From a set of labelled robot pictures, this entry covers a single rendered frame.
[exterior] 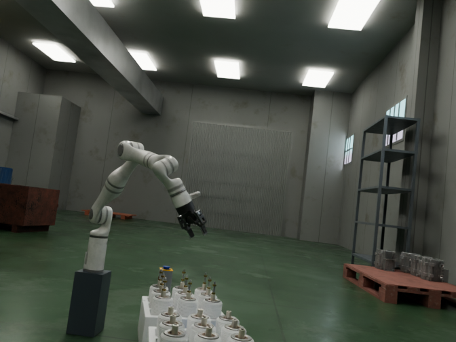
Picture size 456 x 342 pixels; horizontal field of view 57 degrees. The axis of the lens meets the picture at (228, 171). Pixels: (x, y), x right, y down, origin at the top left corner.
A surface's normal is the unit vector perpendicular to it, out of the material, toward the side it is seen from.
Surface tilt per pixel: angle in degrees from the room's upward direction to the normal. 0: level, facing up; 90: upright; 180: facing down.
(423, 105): 90
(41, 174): 90
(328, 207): 90
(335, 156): 90
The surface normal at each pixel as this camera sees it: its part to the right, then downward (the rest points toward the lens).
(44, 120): -0.05, -0.09
